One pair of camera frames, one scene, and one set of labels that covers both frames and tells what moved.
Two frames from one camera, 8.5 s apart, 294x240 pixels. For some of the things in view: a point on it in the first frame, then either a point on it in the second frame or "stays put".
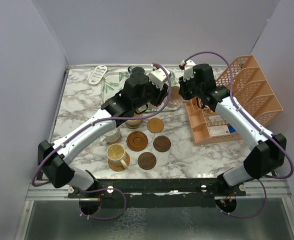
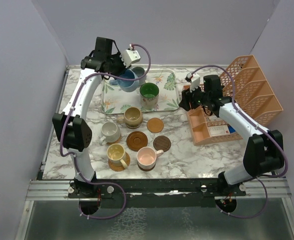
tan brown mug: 134,123 stays put
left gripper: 160,94 to 117,56
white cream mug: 111,137 stays put
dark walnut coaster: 162,143 stays put
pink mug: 176,99 to 146,157
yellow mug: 116,155 stays put
